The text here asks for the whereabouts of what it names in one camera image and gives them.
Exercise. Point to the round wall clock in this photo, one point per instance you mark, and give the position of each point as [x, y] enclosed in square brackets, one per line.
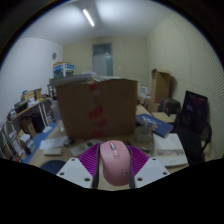
[54, 56]

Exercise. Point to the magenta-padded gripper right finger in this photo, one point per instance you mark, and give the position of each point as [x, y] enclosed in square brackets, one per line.
[151, 171]

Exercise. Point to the white remote control with buttons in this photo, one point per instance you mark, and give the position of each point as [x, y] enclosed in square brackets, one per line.
[78, 150]

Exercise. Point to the grey door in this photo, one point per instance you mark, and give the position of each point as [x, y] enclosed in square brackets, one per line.
[102, 63]

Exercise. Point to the small cardboard box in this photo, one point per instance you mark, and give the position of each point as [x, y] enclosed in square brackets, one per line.
[151, 106]

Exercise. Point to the large cardboard box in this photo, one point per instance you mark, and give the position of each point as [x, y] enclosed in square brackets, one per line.
[110, 110]

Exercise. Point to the white paper sheet with writing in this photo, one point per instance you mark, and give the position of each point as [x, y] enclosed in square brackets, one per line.
[53, 142]

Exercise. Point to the tall open cardboard box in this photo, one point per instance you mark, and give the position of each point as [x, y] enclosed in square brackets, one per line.
[160, 85]

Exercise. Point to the clear water jug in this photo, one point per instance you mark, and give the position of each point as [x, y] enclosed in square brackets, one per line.
[57, 115]

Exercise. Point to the blue book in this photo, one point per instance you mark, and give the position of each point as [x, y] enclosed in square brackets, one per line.
[155, 124]

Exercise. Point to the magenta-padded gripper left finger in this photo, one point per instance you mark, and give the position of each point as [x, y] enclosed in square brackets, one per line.
[75, 171]

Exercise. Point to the white book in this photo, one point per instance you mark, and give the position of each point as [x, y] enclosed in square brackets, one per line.
[170, 150]

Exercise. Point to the cluttered shelf unit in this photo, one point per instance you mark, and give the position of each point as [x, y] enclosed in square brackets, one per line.
[30, 113]

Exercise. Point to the black office chair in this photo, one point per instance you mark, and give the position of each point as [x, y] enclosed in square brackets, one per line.
[193, 110]

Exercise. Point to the dark brown chair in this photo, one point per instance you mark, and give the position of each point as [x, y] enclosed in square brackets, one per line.
[170, 106]

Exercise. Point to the clear plastic container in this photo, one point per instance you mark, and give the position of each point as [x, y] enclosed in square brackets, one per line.
[143, 135]

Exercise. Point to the ceiling tube light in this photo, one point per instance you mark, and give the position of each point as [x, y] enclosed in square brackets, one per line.
[88, 17]

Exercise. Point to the pink computer mouse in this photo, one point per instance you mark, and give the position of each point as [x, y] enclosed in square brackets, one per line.
[115, 163]

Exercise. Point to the blue white cabinet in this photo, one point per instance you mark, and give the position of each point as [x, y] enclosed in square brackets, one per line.
[63, 70]

